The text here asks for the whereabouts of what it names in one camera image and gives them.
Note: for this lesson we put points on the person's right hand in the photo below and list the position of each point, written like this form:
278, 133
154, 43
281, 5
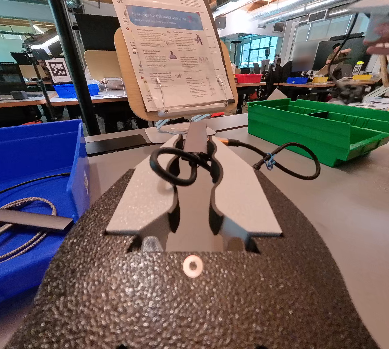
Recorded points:
378, 49

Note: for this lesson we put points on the blue bin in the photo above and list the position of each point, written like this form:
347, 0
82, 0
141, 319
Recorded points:
39, 148
65, 90
297, 80

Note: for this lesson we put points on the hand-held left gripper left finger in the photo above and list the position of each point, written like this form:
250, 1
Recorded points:
136, 203

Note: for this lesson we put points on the wooden document stand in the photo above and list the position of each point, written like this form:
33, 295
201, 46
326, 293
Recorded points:
101, 65
127, 81

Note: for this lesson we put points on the dark USB hub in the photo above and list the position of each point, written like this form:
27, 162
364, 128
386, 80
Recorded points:
197, 137

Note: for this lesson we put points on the yellow bin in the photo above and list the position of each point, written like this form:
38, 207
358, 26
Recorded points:
362, 77
320, 79

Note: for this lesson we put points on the grey desk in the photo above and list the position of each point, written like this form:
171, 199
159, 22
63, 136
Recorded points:
349, 218

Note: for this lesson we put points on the instruction paper sheets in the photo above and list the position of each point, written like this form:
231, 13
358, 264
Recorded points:
170, 51

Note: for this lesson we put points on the white marker tag sign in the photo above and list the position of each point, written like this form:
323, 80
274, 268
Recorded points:
57, 69

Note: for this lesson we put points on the black wall speaker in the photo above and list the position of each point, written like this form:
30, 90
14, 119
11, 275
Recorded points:
221, 22

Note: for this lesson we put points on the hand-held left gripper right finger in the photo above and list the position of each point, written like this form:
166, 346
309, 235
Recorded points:
246, 203

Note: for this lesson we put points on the red bin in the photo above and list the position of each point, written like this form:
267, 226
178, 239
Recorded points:
247, 78

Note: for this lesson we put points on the brown topped desk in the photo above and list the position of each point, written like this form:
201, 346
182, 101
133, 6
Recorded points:
18, 102

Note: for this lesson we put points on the green bin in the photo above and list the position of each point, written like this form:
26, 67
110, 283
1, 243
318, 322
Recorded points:
304, 130

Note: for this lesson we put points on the black screen panel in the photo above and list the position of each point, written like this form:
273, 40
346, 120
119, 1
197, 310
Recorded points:
97, 33

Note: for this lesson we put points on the black tripod with camera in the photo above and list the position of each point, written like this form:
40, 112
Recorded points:
38, 75

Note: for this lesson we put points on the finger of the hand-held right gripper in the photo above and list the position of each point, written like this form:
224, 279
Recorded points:
370, 4

